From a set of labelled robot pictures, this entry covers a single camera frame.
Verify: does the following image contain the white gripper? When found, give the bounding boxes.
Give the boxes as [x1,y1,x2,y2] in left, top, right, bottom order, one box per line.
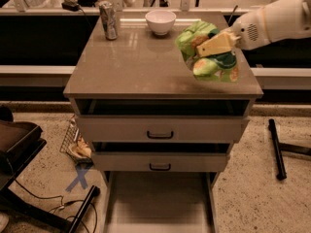
[196,10,270,57]

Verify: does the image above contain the green rice chip bag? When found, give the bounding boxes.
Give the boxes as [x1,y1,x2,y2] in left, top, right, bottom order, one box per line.
[175,20,239,83]

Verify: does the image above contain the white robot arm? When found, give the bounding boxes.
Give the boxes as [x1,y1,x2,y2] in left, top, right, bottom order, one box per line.
[195,0,311,57]

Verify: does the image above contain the grey drawer cabinet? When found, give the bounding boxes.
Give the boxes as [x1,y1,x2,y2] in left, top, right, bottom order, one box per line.
[63,10,264,188]

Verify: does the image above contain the top drawer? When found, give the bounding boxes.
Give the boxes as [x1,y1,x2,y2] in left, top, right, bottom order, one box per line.
[76,116,249,143]

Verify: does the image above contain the middle drawer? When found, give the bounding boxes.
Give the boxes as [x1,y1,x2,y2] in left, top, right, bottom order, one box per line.
[91,152,228,172]

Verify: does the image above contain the open bottom drawer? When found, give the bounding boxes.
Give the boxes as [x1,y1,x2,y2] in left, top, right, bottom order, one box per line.
[101,172,219,233]

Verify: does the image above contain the white bowl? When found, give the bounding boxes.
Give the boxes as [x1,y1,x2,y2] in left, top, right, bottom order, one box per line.
[145,10,176,36]

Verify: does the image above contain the silver drink can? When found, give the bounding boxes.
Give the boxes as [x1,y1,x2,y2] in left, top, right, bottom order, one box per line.
[99,1,118,40]

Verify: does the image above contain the black stand leg right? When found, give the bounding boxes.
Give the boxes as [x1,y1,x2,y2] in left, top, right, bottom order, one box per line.
[267,117,311,182]

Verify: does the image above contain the black power adapter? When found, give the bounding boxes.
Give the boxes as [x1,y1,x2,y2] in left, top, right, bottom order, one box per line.
[62,1,80,12]

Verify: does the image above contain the blue tape cross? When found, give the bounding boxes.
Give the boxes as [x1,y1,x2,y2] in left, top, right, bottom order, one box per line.
[66,163,93,192]

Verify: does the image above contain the black stand base left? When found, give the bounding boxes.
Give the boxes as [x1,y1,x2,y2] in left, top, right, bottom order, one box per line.
[0,106,100,233]

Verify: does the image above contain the black top drawer handle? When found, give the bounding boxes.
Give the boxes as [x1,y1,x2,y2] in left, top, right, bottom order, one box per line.
[146,131,174,140]

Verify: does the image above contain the black drawer handle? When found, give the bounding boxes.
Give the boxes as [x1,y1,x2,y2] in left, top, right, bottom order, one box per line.
[146,131,174,140]
[149,163,171,172]

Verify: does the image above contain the black middle drawer handle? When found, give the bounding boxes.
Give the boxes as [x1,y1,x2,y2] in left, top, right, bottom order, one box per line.
[149,163,171,172]

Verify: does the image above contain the wire basket with items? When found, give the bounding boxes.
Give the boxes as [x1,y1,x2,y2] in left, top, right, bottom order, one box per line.
[60,116,91,163]

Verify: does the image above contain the black floor cable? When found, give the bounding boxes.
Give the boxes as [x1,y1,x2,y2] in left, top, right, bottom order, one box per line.
[14,178,98,233]

